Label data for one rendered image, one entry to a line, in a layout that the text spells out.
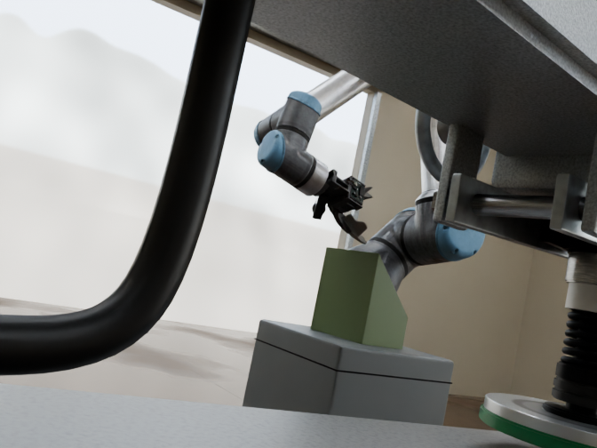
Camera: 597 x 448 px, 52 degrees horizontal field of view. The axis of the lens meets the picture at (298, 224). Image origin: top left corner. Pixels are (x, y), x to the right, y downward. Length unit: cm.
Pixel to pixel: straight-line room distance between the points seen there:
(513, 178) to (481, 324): 736
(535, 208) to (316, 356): 103
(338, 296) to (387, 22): 132
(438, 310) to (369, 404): 597
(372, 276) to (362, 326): 13
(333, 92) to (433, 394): 85
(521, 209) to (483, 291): 745
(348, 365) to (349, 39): 111
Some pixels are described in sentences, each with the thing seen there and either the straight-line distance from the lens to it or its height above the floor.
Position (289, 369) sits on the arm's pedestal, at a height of 75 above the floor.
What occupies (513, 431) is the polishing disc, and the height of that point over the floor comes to 87.
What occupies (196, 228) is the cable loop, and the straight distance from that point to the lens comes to 36.
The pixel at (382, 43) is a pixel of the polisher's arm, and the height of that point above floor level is 117.
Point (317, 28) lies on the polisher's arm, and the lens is 50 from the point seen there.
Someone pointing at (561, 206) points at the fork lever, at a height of 109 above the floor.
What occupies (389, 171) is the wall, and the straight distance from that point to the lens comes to 688.
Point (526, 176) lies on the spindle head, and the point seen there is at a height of 115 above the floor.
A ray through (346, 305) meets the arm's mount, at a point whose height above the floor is 94.
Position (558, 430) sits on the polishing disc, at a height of 88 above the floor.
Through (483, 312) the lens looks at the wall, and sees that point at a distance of 812.
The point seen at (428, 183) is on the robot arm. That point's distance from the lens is 172.
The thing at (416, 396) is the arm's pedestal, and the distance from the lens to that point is 169.
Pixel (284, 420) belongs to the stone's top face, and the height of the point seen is 83.
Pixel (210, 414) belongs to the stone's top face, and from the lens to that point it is 65.
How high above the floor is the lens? 98
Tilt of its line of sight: 5 degrees up
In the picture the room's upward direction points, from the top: 11 degrees clockwise
